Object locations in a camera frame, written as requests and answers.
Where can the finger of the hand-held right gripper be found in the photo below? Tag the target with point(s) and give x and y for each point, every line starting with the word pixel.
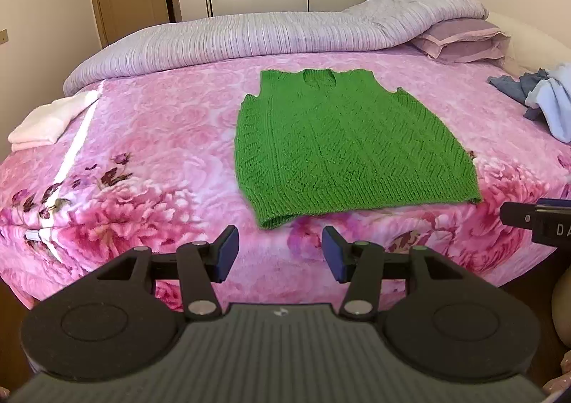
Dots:
pixel 517 215

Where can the purple pillow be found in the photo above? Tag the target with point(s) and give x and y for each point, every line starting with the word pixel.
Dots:
pixel 464 42

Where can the green knitted vest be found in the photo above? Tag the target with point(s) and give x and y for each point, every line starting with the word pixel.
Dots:
pixel 348 149

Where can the striped lilac duvet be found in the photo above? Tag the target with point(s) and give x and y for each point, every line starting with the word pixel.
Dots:
pixel 267 35

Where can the light blue garment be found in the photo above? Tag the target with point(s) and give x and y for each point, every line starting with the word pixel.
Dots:
pixel 557 104

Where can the pink floral blanket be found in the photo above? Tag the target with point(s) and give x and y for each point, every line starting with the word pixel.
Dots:
pixel 156 131

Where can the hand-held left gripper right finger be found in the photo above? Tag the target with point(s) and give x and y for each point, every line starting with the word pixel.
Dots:
pixel 333 253

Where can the person's bare leg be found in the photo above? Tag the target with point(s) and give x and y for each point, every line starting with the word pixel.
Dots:
pixel 563 309

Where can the white folded garment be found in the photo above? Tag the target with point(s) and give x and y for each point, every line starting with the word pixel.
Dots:
pixel 44 122

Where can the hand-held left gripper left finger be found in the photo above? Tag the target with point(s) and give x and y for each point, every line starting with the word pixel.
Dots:
pixel 227 251

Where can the wall light switch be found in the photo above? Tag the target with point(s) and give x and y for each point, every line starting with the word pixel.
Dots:
pixel 3 36

